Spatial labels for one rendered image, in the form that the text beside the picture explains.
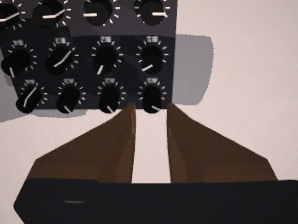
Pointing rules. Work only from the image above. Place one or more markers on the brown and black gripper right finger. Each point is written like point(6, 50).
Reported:
point(209, 156)

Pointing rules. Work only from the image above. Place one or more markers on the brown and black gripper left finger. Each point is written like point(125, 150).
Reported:
point(100, 154)

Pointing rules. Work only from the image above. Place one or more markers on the black knob box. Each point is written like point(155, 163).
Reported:
point(118, 50)

